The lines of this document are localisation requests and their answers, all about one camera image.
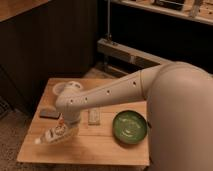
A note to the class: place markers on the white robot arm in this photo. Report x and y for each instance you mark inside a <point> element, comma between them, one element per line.
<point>179,99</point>

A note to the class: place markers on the white plastic cup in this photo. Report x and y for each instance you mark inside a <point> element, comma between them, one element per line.
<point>58,88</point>

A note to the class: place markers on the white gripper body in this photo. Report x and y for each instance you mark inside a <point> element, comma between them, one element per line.
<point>71,118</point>

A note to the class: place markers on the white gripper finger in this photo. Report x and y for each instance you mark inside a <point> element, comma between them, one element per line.
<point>72,132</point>

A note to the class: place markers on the dark grey sponge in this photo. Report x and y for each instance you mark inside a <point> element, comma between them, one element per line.
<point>48,113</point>

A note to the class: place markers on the wooden table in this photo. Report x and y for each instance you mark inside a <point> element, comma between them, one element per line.
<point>93,144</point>

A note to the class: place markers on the upper wooden shelf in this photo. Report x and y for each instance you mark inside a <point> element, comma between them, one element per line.
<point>193,10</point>

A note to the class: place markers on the small white rectangular block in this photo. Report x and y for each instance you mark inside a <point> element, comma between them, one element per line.
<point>94,116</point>

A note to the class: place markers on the grey metal shelf rail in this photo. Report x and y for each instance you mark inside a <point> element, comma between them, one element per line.
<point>128,54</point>

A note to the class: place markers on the green ceramic bowl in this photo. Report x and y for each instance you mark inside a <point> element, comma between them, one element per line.
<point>129,127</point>

